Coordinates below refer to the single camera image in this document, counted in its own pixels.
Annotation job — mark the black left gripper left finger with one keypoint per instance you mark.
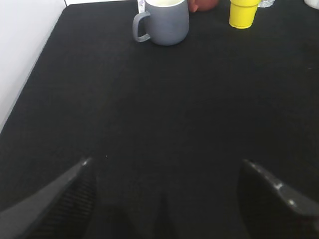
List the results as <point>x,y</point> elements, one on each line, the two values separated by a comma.
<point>61,210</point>

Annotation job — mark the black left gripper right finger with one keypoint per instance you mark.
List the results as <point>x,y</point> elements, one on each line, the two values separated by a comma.
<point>272,209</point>

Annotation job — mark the grey ceramic mug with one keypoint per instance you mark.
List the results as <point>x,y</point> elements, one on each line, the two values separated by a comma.
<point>164,22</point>

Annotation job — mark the yellow paper cup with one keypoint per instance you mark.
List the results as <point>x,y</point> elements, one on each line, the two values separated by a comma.
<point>242,13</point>

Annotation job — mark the white cup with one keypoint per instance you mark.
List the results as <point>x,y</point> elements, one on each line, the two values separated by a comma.
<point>312,3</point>

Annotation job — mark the clear water bottle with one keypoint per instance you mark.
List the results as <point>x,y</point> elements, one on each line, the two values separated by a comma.
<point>266,3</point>

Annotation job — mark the dark red mug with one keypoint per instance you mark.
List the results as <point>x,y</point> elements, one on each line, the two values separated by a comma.
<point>201,5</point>

